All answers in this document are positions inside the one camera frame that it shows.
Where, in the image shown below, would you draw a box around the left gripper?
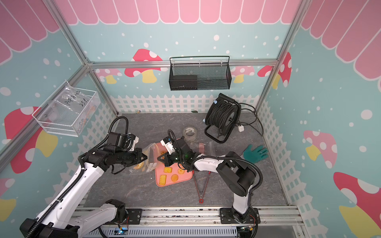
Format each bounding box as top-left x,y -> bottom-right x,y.
115,148 -> 147,167

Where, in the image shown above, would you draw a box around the clear resealable bag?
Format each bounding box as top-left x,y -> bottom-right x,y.
128,143 -> 159,174

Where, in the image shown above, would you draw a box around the red metal tongs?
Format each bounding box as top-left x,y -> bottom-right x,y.
192,171 -> 211,204

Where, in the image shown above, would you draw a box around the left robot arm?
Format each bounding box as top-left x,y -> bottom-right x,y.
20,116 -> 147,238

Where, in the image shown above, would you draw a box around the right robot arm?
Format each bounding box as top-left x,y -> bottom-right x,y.
157,130 -> 263,225

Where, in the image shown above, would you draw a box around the small clear zip bag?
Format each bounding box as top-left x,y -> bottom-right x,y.
191,141 -> 216,155

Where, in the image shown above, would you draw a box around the clear tape roll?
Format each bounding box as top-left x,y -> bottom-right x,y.
183,126 -> 197,142

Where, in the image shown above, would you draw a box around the pink plastic tray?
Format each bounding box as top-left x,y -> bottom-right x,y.
154,143 -> 193,187

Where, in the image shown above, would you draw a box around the round cookie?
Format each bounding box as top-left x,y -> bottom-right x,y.
171,174 -> 179,182

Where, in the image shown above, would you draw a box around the rectangular cracker cookie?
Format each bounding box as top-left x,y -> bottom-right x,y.
159,175 -> 167,186

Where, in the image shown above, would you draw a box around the white power plug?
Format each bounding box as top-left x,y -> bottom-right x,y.
238,125 -> 245,132

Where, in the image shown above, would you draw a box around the green rubber glove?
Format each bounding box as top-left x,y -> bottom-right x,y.
243,144 -> 268,164

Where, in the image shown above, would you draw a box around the black cable reel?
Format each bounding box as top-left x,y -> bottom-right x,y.
204,93 -> 242,144

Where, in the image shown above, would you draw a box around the clear wire wall basket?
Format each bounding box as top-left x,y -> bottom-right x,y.
32,81 -> 101,137

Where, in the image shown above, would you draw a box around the black mesh wall basket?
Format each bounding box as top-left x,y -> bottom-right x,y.
169,56 -> 232,91

